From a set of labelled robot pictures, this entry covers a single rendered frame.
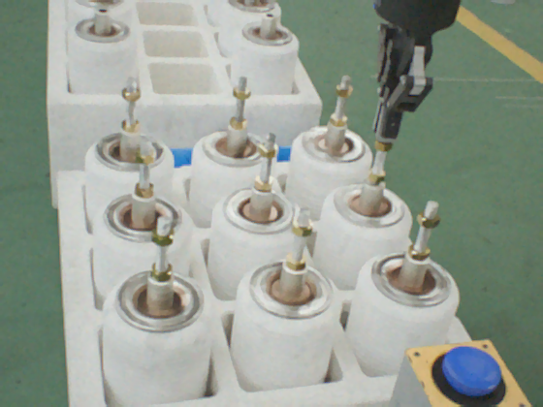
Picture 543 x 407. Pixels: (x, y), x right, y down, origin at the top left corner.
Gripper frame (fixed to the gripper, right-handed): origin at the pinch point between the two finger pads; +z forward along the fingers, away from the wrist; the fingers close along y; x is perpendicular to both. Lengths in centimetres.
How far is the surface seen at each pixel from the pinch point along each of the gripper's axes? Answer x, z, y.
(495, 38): 56, 36, -107
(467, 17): 52, 36, -118
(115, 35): -29.3, 10.1, -36.6
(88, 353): -27.4, 17.5, 15.2
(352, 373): -3.3, 17.6, 17.0
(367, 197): -0.6, 8.7, 1.0
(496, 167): 37, 36, -49
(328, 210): -4.4, 10.8, 0.8
